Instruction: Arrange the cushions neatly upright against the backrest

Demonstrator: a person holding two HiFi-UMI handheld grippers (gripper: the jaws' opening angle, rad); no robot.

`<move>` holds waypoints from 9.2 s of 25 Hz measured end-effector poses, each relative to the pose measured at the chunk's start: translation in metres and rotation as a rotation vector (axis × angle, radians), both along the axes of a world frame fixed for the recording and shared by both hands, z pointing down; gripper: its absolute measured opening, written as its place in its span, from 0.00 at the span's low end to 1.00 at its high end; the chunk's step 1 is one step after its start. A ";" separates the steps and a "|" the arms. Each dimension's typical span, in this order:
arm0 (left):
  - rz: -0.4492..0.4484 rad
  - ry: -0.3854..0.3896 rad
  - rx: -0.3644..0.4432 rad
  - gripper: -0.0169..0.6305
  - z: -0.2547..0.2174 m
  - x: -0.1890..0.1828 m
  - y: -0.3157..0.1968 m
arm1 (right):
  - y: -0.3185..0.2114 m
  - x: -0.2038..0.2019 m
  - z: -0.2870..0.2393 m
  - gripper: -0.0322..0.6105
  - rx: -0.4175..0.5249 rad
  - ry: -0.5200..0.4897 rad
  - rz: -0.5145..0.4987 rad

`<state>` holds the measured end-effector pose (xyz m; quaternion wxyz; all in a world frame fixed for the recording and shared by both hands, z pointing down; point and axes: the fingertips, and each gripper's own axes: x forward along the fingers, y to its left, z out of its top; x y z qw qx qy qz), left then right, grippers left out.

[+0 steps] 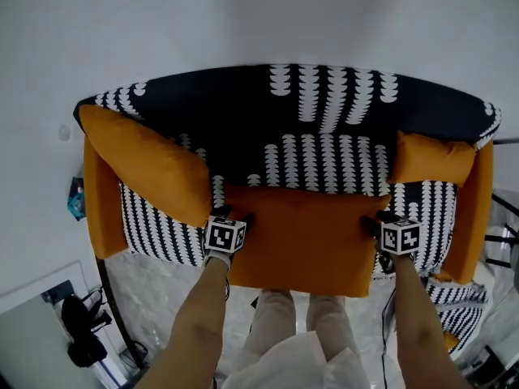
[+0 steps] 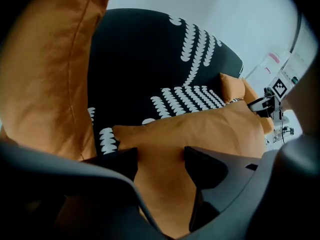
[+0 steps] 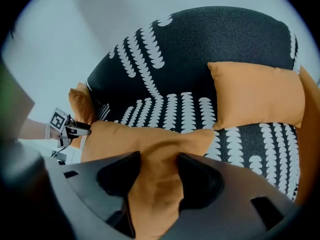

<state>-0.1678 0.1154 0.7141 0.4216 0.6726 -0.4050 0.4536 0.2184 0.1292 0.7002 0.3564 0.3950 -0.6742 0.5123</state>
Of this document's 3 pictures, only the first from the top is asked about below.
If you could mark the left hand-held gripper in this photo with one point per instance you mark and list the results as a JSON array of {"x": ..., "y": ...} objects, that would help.
[{"x": 225, "y": 235}]

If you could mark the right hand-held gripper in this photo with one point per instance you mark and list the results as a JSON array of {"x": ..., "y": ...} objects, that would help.
[{"x": 399, "y": 237}]

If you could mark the orange black white patterned sofa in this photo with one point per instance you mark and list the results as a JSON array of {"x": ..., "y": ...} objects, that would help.
[{"x": 243, "y": 116}]

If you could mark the person's left forearm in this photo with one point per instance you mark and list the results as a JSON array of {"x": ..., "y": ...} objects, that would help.
[{"x": 194, "y": 330}]

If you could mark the person's right forearm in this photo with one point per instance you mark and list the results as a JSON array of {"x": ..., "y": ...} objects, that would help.
[{"x": 421, "y": 330}]

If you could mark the white wristband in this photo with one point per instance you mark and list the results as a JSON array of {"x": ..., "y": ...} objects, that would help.
[{"x": 217, "y": 259}]

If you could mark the person's beige trousers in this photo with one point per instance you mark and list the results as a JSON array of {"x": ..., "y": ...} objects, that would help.
[{"x": 324, "y": 322}]

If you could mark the black metal stand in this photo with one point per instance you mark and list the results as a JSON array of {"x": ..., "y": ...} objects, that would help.
[{"x": 503, "y": 239}]

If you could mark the dark teal trash bin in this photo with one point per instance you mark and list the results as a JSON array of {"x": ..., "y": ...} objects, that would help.
[{"x": 78, "y": 185}]

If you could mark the blue plastic bag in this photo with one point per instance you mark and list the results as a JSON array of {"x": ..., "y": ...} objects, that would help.
[{"x": 75, "y": 205}]

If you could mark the person's white shirt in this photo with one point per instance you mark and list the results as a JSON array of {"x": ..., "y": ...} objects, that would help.
[{"x": 292, "y": 367}]

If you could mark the dark tumbler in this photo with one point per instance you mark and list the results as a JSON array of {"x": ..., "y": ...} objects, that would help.
[{"x": 57, "y": 292}]

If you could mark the black backpack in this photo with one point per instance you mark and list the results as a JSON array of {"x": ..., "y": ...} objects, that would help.
[{"x": 83, "y": 338}]

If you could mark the grey window panel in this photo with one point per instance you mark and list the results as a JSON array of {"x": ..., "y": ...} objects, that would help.
[{"x": 24, "y": 351}]

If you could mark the small white wall fitting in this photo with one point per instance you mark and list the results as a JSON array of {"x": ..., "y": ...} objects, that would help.
[{"x": 64, "y": 133}]

